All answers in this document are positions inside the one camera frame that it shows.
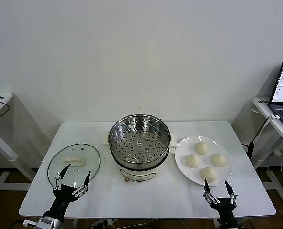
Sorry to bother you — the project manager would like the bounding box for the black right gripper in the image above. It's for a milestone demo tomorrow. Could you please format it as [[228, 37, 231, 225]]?
[[202, 178, 242, 229]]

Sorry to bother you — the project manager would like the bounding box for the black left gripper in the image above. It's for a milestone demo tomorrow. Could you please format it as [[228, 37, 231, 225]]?
[[49, 164, 91, 217]]

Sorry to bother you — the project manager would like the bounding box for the cream electric cooking pot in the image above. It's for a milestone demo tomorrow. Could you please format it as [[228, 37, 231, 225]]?
[[100, 132, 179, 184]]

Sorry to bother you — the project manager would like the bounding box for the white steamed baozi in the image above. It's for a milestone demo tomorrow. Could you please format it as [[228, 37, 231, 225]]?
[[194, 141, 209, 155], [210, 153, 228, 167], [185, 154, 201, 168], [199, 167, 218, 184]]

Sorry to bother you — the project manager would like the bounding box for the white laptop side table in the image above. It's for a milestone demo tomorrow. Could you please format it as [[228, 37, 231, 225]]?
[[252, 96, 283, 204]]

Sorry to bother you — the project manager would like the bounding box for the perforated steel steamer basket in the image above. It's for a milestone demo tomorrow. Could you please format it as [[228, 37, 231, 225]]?
[[108, 114, 172, 165]]

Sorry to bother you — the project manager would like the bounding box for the round white plate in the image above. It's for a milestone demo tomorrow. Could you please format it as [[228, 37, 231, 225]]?
[[174, 135, 234, 187]]

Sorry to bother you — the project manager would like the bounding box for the white power strip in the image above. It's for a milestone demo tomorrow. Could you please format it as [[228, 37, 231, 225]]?
[[91, 219, 113, 227]]

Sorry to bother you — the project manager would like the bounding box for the white cable plug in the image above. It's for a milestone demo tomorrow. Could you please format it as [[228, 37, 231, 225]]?
[[252, 115, 281, 144]]

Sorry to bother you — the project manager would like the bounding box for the round glass pot lid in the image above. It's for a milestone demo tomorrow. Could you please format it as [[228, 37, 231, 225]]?
[[47, 143, 101, 190]]

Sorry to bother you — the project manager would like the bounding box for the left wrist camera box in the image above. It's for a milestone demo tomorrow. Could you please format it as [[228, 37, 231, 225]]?
[[40, 216, 57, 229]]

